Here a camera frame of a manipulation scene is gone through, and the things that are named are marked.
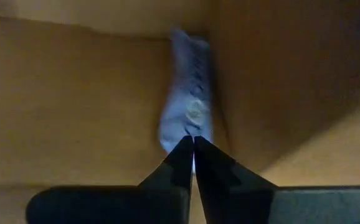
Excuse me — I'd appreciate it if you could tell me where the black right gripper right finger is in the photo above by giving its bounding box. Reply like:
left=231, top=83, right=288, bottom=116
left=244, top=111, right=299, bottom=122
left=194, top=135, right=360, bottom=224

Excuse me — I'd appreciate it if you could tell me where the light blue mesh bag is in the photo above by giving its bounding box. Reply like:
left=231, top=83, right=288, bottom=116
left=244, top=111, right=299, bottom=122
left=157, top=29, right=214, bottom=174

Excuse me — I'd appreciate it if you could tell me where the brown ULINE cardboard box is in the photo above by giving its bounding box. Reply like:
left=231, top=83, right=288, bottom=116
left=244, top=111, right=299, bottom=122
left=0, top=0, right=360, bottom=224

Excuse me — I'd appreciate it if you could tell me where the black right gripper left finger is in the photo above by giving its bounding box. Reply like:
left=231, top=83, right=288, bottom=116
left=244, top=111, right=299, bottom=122
left=25, top=135, right=195, bottom=224

